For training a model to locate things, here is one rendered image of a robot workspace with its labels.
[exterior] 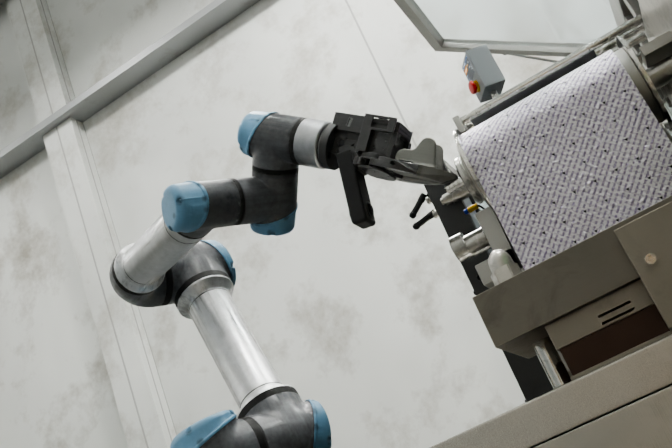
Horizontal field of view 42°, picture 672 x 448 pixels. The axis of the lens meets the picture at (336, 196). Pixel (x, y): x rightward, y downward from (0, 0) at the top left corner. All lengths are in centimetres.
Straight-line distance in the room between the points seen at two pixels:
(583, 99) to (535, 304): 36
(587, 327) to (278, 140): 61
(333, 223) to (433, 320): 97
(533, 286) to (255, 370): 72
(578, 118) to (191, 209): 57
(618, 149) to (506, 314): 32
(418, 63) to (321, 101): 75
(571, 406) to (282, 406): 72
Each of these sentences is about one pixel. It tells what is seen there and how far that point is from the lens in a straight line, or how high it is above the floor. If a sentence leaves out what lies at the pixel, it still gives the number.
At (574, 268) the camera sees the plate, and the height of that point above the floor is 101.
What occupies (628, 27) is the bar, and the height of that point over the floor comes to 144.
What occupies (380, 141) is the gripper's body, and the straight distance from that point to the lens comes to 129.
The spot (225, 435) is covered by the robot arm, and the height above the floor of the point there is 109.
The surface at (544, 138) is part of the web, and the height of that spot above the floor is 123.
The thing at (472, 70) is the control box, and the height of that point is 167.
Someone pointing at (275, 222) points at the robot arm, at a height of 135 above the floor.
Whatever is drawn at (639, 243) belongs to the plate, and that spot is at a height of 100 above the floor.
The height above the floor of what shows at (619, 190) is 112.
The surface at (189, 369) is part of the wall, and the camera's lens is 632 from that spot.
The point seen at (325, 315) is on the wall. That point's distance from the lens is 580.
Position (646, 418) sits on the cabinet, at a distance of 87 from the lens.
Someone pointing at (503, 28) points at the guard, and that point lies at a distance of 220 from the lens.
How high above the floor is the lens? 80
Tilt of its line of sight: 23 degrees up
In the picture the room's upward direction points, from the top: 23 degrees counter-clockwise
